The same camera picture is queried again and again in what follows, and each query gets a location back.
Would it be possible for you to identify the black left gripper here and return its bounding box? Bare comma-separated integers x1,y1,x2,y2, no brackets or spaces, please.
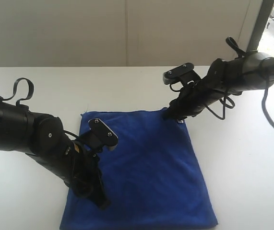
26,138,110,210

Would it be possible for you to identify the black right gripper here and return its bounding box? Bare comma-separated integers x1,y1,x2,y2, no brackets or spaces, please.
163,58,244,120

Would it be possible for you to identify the blue microfibre towel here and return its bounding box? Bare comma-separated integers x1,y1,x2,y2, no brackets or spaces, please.
60,110,218,230

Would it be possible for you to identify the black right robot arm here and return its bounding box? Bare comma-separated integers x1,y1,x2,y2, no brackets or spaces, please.
163,52,274,120

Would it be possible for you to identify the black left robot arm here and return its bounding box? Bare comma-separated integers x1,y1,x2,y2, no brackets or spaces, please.
0,97,117,209

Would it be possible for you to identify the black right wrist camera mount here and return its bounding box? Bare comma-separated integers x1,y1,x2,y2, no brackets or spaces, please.
162,62,201,92

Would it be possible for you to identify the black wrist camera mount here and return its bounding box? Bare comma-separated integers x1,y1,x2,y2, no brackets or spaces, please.
162,62,201,92
78,118,118,153

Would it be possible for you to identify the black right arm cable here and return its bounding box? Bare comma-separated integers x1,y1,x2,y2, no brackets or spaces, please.
169,36,274,142

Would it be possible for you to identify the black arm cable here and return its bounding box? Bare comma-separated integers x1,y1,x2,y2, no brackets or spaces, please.
0,77,35,106
169,36,274,142

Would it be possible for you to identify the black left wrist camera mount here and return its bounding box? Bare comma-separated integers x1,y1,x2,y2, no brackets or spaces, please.
78,118,118,153

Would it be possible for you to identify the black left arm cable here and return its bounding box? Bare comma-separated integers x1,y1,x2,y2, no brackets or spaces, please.
0,77,35,106

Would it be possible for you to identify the dark window frame post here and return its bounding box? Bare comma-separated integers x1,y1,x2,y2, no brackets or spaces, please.
246,0,274,51

